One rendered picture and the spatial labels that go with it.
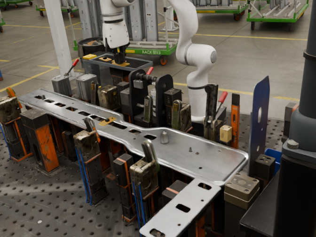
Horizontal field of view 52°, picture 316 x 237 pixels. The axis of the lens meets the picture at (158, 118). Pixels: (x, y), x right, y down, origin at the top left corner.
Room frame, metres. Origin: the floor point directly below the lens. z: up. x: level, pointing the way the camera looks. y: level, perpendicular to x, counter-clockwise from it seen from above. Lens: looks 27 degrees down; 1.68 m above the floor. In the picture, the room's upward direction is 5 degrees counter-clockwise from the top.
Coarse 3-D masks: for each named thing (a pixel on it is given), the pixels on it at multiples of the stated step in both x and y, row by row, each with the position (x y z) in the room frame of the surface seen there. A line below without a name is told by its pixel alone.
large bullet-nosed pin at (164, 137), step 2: (162, 132) 1.11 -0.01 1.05; (164, 132) 1.11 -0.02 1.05; (166, 132) 1.12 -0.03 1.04; (160, 134) 1.11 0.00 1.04; (162, 134) 1.11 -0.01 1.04; (164, 134) 1.10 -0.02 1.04; (166, 134) 1.11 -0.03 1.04; (160, 136) 1.11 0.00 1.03; (162, 136) 1.10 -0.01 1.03; (164, 136) 1.10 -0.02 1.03; (166, 136) 1.10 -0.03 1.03; (160, 138) 1.11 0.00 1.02; (162, 138) 1.10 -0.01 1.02; (164, 138) 1.10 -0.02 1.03; (166, 138) 1.10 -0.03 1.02; (162, 140) 1.10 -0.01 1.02; (164, 140) 1.10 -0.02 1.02; (166, 140) 1.10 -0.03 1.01; (162, 142) 1.10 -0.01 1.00; (164, 142) 1.10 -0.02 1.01; (166, 142) 1.10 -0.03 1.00
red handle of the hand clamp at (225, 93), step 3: (222, 93) 1.22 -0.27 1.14; (225, 93) 1.21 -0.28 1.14; (222, 96) 1.20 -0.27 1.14; (225, 96) 1.21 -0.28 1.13; (219, 99) 1.20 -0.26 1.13; (222, 99) 1.19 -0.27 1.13; (219, 102) 1.19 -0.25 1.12; (222, 102) 1.19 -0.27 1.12; (219, 105) 1.18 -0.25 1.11; (216, 108) 1.17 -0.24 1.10; (219, 108) 1.17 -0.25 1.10; (216, 111) 1.16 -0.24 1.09; (216, 114) 1.16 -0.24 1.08; (210, 117) 1.15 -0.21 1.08; (207, 120) 1.14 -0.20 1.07; (210, 120) 1.13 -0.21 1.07; (210, 123) 1.13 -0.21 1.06
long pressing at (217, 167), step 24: (24, 96) 1.76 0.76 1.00; (48, 96) 1.73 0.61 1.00; (72, 120) 1.39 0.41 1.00; (96, 120) 1.36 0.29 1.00; (120, 120) 1.34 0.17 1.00; (168, 144) 1.09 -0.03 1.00; (192, 144) 1.08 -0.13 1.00; (216, 144) 1.06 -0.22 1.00; (192, 168) 0.92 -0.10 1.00; (216, 168) 0.91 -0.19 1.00; (240, 168) 0.90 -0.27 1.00
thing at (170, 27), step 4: (168, 4) 7.86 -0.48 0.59; (172, 8) 7.94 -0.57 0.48; (168, 12) 7.87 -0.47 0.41; (172, 12) 7.94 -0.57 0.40; (168, 16) 7.87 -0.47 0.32; (172, 16) 7.93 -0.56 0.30; (168, 20) 7.88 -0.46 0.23; (168, 24) 7.89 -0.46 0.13; (172, 24) 7.91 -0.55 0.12; (164, 28) 8.04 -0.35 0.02; (168, 28) 7.89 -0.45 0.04; (172, 28) 7.90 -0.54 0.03; (176, 28) 7.92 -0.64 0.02
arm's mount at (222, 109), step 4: (220, 108) 1.76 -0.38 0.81; (224, 108) 1.75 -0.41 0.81; (220, 112) 1.71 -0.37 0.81; (224, 112) 1.75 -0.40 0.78; (216, 116) 1.67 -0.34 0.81; (220, 116) 1.68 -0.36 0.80; (224, 116) 1.75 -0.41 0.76; (192, 124) 1.64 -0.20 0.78; (196, 124) 1.63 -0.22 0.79; (200, 124) 1.61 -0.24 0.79; (224, 124) 1.74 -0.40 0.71; (192, 128) 1.64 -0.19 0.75; (196, 128) 1.63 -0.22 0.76; (200, 128) 1.62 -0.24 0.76; (192, 132) 1.64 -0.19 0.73; (196, 132) 1.63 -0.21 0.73; (200, 132) 1.62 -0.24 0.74; (200, 136) 1.62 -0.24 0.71
